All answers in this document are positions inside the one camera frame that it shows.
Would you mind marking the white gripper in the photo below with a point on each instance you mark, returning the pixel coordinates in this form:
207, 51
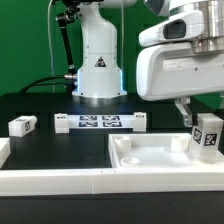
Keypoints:
167, 67

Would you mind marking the white square tabletop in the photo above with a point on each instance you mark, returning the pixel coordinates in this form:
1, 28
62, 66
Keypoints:
166, 150

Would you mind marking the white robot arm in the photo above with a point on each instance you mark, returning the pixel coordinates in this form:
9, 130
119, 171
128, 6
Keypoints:
91, 41

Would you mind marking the white U-shaped obstacle fence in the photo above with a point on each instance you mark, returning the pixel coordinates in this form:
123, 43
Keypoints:
102, 180

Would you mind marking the white marker base plate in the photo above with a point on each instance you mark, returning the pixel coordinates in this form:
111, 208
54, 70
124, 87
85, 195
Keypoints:
64, 122

